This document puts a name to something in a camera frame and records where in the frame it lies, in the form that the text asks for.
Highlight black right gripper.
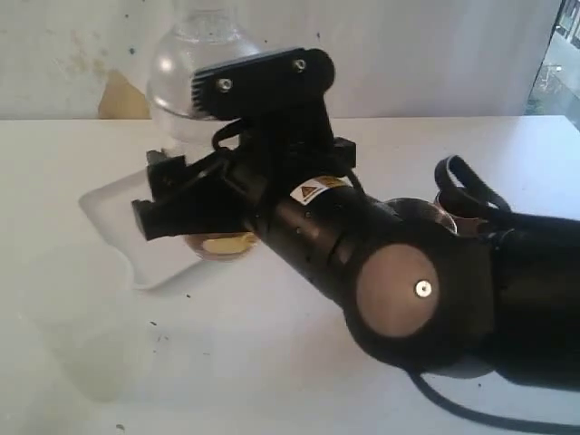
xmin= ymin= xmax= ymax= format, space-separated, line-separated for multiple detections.
xmin=131 ymin=101 xmax=358 ymax=241

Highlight clear plastic measuring cup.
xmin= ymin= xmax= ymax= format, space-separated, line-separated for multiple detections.
xmin=149 ymin=108 xmax=262 ymax=263

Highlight brown chunks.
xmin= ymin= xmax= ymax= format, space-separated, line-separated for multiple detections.
xmin=183 ymin=232 xmax=258 ymax=261

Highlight clear dome lid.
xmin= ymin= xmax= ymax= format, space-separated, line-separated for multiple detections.
xmin=145 ymin=1 xmax=266 ymax=133

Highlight brown wooden cup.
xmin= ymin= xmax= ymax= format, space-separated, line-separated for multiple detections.
xmin=434 ymin=191 xmax=488 ymax=237

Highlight stainless steel cup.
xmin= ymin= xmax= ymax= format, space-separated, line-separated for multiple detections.
xmin=385 ymin=198 xmax=458 ymax=234

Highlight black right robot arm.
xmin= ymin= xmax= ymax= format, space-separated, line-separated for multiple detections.
xmin=132 ymin=103 xmax=579 ymax=390

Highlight white rectangular tray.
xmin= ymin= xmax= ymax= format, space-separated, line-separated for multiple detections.
xmin=79 ymin=170 xmax=222 ymax=290

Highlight translucent plastic container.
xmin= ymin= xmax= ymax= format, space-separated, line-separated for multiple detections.
xmin=15 ymin=243 xmax=150 ymax=402

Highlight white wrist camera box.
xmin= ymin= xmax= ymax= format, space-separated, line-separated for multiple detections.
xmin=190 ymin=48 xmax=335 ymax=121

